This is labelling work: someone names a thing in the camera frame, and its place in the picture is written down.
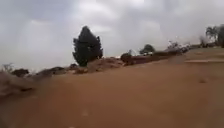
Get red-brown dirt road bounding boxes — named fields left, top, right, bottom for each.
left=0, top=47, right=224, bottom=128

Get dark conical tree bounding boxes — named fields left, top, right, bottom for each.
left=72, top=25, right=104, bottom=68

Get mound of earth and rubble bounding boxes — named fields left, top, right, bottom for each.
left=0, top=46, right=188, bottom=98

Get palm trees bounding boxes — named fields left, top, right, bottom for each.
left=199, top=23, right=224, bottom=48

